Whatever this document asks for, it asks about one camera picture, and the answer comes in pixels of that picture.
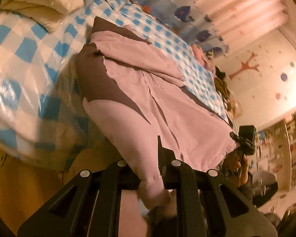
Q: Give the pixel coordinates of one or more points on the tree wall sticker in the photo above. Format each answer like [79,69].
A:
[246,65]

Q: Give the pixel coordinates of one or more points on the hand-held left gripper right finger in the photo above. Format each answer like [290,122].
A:
[177,175]

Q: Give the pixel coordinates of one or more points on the person's right hand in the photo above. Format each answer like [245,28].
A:
[235,167]

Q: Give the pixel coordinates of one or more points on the cluttered storage shelf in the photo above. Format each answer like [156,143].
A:
[286,148]

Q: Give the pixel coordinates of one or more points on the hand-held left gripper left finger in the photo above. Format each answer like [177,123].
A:
[113,177]

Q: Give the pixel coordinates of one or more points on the pile of dark clothes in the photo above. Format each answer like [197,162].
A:
[223,86]

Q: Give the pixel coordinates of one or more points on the pink and brown jacket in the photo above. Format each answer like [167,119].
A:
[138,108]

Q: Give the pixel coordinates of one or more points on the person's right forearm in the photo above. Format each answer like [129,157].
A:
[246,190]

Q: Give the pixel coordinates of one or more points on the cream puffer jacket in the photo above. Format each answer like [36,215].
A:
[39,7]

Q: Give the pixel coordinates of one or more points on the round wall sticker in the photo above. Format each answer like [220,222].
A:
[284,76]

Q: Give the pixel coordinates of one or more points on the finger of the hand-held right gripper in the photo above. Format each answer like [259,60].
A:
[235,137]

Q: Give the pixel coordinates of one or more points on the blue checkered plastic-covered bed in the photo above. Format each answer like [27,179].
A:
[27,61]

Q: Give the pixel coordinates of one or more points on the whale print curtain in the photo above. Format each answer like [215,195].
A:
[236,5]

